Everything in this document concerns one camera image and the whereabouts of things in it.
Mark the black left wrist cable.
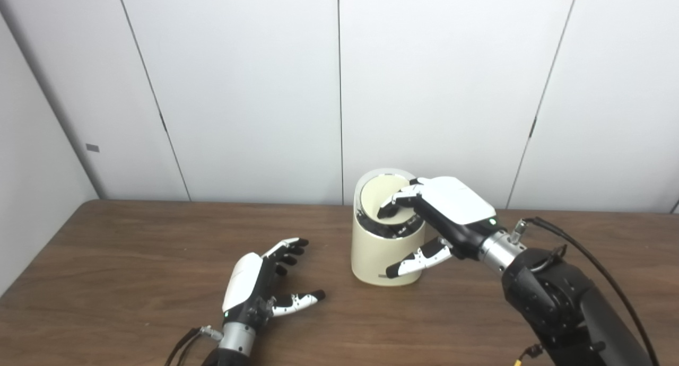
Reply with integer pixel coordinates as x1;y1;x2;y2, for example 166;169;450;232
164;326;223;366

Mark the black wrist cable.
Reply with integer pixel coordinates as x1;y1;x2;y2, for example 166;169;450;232
164;326;223;366
510;216;661;366

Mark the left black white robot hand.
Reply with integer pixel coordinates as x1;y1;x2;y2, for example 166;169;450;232
221;238;326;327

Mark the cream round bin lid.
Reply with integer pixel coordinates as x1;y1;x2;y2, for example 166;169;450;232
361;176;420;226

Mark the cream-colored cylindrical bin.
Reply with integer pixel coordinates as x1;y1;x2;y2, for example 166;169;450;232
351;168;426;287

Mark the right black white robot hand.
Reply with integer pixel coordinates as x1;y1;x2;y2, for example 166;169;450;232
377;176;499;279

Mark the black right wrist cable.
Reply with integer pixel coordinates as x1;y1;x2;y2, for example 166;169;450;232
510;216;661;366

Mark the yellow-tipped arm wire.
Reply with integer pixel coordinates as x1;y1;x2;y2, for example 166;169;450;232
512;345;542;366

